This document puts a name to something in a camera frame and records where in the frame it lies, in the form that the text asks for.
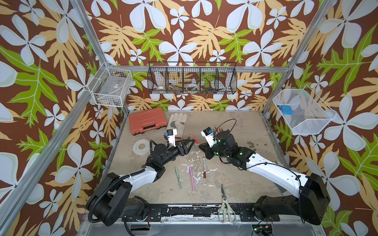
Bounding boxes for red gel pen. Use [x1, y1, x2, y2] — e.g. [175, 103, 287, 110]
[190, 134, 199, 146]

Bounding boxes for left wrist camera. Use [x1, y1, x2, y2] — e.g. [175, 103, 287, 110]
[164, 129, 177, 147]

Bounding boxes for beige work glove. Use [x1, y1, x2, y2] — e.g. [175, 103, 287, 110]
[166, 113, 188, 139]

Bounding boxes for blue object in basket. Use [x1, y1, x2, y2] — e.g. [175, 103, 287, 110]
[280, 105, 293, 116]

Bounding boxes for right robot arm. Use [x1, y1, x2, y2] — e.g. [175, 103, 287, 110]
[199, 127, 330, 225]

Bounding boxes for red plastic tool case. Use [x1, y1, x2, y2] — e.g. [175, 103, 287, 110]
[129, 108, 168, 135]

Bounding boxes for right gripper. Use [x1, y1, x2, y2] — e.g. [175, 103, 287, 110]
[197, 141, 231, 160]

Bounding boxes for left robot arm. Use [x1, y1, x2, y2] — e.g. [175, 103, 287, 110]
[86, 139, 195, 226]

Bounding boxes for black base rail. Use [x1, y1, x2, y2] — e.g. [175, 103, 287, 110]
[123, 203, 281, 222]

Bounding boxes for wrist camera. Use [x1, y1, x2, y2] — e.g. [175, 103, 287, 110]
[201, 127, 217, 148]
[164, 129, 177, 147]

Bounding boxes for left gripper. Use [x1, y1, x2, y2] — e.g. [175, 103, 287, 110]
[159, 138, 193, 167]

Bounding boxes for white mesh basket right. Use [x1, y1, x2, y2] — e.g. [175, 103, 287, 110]
[273, 88, 336, 136]

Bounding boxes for white wire basket left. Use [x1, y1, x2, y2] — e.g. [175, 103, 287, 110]
[89, 66, 133, 107]

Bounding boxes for pink pen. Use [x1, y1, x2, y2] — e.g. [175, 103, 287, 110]
[189, 166, 195, 191]

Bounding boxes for white handled scissors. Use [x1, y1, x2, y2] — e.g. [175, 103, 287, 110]
[218, 184, 237, 224]

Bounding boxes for light green pen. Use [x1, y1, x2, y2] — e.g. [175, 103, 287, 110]
[174, 166, 182, 189]

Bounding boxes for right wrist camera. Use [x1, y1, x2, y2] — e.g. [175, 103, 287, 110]
[201, 127, 217, 148]

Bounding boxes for black wire basket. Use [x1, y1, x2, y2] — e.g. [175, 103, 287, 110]
[147, 62, 238, 94]

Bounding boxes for white tape roll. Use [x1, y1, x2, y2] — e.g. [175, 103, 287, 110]
[132, 139, 150, 155]

